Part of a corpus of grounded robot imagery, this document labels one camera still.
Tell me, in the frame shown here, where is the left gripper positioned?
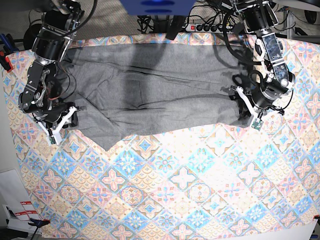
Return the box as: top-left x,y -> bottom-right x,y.
237,85 -> 280,122

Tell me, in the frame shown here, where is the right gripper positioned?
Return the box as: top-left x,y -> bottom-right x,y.
33,102 -> 87,129

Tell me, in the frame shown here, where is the grey T-shirt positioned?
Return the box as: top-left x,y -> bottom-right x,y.
63,43 -> 250,150

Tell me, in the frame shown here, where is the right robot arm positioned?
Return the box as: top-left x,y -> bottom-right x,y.
18,0 -> 98,131

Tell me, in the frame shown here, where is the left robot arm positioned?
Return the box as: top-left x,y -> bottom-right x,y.
222,0 -> 295,121

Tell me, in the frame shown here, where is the patterned tile tablecloth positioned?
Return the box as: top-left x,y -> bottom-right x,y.
0,39 -> 320,240

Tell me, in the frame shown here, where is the red and black clamp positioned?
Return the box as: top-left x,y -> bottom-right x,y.
0,51 -> 13,73

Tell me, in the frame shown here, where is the white power strip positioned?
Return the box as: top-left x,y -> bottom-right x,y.
185,23 -> 223,34

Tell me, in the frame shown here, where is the black round weight disc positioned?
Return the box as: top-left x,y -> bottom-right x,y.
23,23 -> 42,50

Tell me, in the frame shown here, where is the blue spring clamp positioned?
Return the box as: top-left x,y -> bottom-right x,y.
28,218 -> 51,228

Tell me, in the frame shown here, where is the white box with red labels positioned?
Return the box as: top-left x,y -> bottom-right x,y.
2,202 -> 41,234

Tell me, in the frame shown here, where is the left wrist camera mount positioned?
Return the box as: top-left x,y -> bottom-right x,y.
229,85 -> 286,131

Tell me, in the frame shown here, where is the black centre post clamp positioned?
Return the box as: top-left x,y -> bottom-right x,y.
165,15 -> 186,41

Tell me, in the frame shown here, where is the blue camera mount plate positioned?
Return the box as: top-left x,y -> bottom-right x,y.
120,0 -> 196,16

